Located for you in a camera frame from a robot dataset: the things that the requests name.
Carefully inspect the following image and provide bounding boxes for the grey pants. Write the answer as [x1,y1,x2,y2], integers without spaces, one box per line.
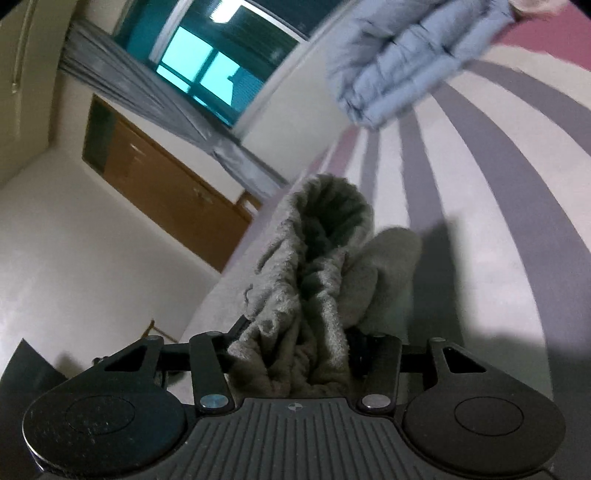
[228,174,422,398]

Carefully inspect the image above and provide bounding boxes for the brown wooden door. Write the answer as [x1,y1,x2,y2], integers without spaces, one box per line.
[82,97,260,271]

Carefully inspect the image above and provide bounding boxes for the pink striped bed sheet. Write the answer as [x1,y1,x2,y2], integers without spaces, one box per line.
[177,4,591,402]

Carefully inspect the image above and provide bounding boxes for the dark glass window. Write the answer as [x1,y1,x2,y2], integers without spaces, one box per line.
[115,1,339,127]

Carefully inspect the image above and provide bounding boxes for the folded light blue quilt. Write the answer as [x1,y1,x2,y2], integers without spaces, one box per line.
[327,0,515,130]

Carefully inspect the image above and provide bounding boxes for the grey curtain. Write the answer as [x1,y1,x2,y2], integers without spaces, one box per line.
[59,19,287,200]

